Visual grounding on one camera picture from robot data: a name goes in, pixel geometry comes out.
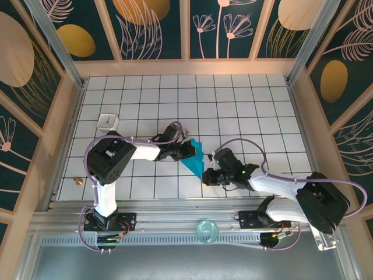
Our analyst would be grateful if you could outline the blue paper sheet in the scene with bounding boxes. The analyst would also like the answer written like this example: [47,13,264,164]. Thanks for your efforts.
[180,138,205,180]

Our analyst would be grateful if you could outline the white square alarm clock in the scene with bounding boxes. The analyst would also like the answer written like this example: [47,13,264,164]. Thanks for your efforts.
[96,113,119,134]

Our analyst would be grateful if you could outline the grey sheet metal cover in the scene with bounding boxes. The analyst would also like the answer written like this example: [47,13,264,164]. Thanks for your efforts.
[17,243,359,280]

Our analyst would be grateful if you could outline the clear glass cup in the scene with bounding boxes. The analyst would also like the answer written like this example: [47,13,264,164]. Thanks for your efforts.
[196,220,219,244]

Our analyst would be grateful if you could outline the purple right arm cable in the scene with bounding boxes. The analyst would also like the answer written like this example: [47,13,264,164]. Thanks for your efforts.
[211,138,368,251]

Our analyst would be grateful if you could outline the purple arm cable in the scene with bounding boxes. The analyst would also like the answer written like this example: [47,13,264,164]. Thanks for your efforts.
[80,121,187,254]
[211,138,368,251]

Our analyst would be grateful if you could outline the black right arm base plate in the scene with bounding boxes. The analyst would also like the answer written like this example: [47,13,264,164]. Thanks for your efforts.
[238,210,291,230]

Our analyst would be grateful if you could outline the wide aluminium mounting rail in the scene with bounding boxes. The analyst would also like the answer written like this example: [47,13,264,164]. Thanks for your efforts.
[29,199,346,234]

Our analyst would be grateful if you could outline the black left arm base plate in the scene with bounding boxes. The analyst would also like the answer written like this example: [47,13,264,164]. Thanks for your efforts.
[83,212,137,232]

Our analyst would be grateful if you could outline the small circuit board with wires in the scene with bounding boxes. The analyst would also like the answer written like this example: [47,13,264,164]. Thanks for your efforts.
[95,232,123,245]
[260,229,294,249]

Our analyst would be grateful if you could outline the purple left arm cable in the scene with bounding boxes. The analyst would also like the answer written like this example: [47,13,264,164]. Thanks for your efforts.
[80,121,187,254]

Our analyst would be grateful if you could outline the aluminium table edge rail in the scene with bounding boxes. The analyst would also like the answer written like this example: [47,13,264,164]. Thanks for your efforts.
[287,80,332,207]
[43,81,87,211]

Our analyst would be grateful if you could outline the slotted grey cable duct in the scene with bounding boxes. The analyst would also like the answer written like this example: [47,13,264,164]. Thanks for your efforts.
[40,233,263,247]

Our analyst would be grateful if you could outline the clear acrylic bracket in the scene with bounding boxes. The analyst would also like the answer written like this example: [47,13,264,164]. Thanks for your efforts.
[310,224,340,251]

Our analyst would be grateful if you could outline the wall panel orange circle leaves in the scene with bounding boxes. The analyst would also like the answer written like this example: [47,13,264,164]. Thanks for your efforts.
[97,0,187,62]

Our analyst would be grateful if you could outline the wall panel pink leaf outlines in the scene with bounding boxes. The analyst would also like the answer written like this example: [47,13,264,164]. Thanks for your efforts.
[329,96,373,208]

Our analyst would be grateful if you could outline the wall panel pink flowers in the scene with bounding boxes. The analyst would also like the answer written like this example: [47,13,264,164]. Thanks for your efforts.
[186,0,270,61]

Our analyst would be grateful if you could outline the wall panel yellow oval fern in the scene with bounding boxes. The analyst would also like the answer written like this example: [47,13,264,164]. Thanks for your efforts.
[305,0,373,126]

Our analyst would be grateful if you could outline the wall panel yellow oval feather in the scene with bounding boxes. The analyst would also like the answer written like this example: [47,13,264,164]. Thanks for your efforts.
[37,0,122,62]

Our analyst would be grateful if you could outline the aluminium frame post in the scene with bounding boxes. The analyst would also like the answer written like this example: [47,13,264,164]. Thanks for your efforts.
[24,0,87,88]
[285,0,350,86]

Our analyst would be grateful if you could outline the wall panel single flower outline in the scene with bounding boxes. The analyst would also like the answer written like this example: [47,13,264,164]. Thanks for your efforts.
[0,90,43,216]

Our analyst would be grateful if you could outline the wall panel cream circle stems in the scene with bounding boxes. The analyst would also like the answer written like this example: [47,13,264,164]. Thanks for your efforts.
[255,0,333,59]

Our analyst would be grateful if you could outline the wall panel large cream disc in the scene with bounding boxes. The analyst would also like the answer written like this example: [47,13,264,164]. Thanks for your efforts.
[0,0,65,132]

